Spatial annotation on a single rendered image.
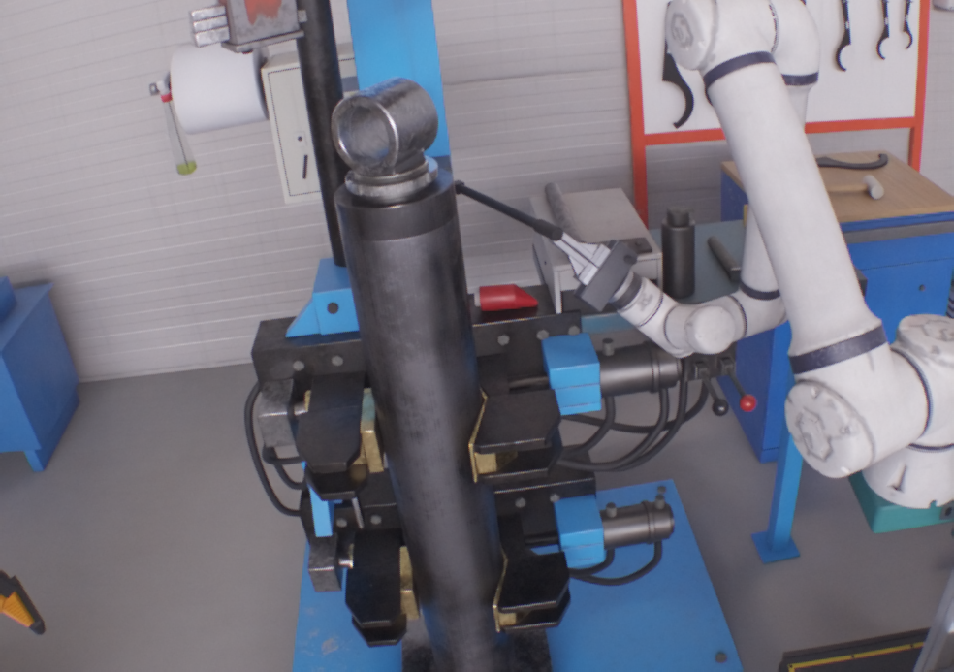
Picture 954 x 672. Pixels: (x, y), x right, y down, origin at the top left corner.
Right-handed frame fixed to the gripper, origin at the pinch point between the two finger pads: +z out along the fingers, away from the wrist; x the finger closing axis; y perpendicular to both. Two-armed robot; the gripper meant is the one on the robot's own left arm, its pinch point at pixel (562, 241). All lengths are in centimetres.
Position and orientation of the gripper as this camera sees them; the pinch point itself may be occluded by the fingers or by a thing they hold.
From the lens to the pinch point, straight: 158.2
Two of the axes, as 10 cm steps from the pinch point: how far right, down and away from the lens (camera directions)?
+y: 2.3, 1.3, -9.7
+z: -7.9, -5.6, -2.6
